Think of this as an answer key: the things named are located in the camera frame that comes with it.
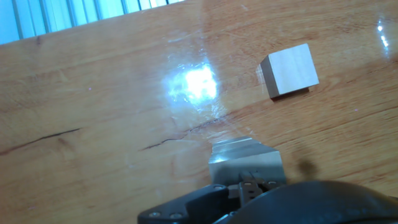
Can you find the glossy brown wooden board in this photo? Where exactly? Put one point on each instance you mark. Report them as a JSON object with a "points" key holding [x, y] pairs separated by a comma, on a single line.
{"points": [[77, 155]]}

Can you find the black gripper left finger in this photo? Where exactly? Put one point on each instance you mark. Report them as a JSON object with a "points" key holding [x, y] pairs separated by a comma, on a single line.
{"points": [[186, 205]]}

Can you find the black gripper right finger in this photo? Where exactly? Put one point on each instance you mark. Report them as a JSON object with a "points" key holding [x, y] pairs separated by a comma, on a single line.
{"points": [[270, 185]]}

